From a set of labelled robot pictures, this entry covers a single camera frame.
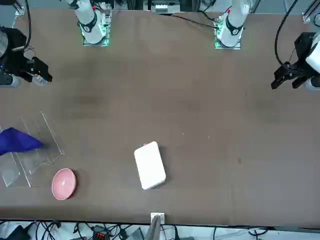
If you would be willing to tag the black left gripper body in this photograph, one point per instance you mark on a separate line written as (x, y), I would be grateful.
(303, 47)

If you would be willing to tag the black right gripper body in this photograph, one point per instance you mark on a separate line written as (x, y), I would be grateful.
(15, 50)

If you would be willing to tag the purple towel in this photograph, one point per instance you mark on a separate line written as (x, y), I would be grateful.
(17, 142)

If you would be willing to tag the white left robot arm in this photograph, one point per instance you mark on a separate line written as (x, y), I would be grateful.
(233, 25)

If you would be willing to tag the clear acrylic stepped rack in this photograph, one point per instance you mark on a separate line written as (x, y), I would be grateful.
(47, 140)

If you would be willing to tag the pink bowl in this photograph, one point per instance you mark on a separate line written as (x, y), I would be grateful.
(63, 183)

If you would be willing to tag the white three-drawer box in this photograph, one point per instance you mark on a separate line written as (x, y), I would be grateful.
(150, 166)

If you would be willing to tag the black device red buttons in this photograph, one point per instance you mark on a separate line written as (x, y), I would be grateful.
(100, 233)

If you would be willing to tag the aluminium frame bracket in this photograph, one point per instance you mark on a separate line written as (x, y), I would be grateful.
(18, 10)
(310, 13)

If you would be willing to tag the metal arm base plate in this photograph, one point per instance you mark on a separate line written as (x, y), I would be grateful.
(87, 44)
(220, 47)

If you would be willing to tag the white pole foot bracket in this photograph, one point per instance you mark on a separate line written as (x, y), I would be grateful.
(157, 216)

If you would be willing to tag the grey aluminium camera pole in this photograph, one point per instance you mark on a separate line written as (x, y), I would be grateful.
(153, 230)

